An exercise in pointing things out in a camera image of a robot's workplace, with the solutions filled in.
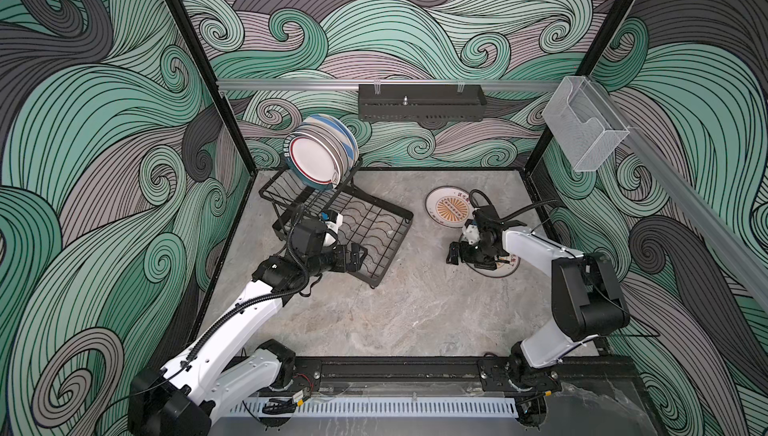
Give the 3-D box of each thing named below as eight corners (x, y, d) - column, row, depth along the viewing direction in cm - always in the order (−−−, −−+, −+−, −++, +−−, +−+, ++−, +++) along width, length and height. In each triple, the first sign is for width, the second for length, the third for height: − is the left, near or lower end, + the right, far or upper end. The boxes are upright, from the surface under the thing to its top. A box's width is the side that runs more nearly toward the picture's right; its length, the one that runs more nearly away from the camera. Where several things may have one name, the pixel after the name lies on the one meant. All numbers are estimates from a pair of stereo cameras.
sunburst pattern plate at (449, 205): (428, 227, 105) (429, 223, 103) (423, 189, 117) (424, 185, 115) (475, 227, 105) (477, 223, 103) (465, 189, 117) (467, 185, 115)
